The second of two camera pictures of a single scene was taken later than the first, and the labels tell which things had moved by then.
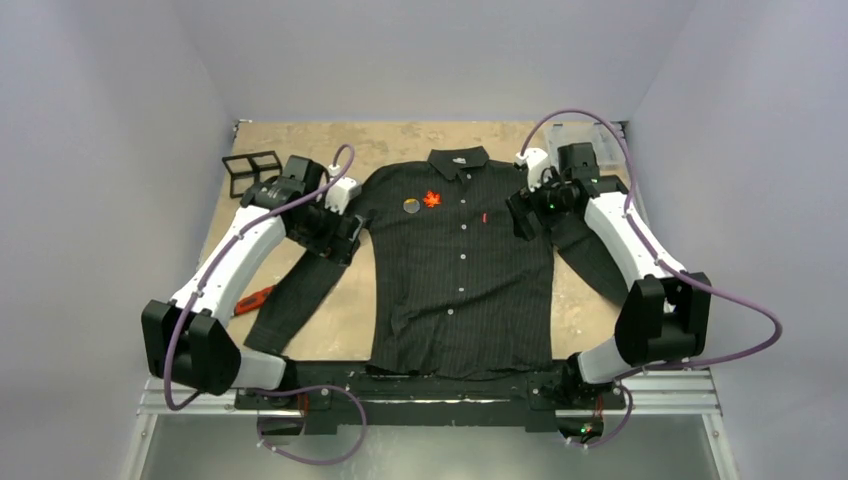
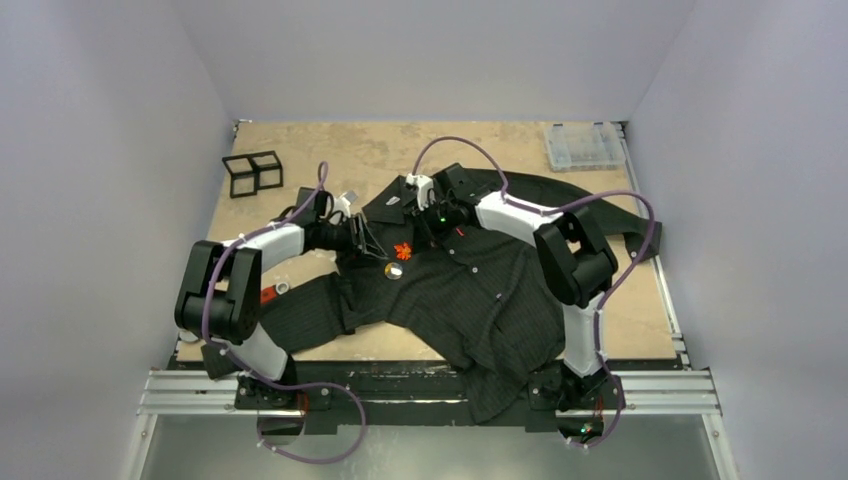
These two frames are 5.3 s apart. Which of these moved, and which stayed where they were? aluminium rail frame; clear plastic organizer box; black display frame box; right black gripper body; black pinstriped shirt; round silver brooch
Moved: right black gripper body; black pinstriped shirt; round silver brooch
Stayed: clear plastic organizer box; black display frame box; aluminium rail frame
